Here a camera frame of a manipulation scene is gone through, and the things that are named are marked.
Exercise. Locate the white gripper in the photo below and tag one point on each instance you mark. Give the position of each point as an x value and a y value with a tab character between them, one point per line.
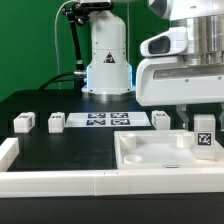
167	81

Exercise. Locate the white square table top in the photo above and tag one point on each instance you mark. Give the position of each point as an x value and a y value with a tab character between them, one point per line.
154	149

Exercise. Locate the white marker sheet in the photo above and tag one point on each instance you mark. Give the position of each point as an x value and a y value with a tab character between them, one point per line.
107	119

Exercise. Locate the white left fence bar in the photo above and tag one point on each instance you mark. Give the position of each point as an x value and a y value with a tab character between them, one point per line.
9	150

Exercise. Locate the white fence bar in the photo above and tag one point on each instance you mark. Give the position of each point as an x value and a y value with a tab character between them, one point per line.
9	150
111	182

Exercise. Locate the white front fence bar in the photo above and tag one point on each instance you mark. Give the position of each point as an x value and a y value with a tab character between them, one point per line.
111	182

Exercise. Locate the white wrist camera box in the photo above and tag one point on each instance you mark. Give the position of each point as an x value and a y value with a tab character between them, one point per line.
172	42

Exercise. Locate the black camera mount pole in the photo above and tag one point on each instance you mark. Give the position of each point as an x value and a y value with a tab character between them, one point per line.
76	17

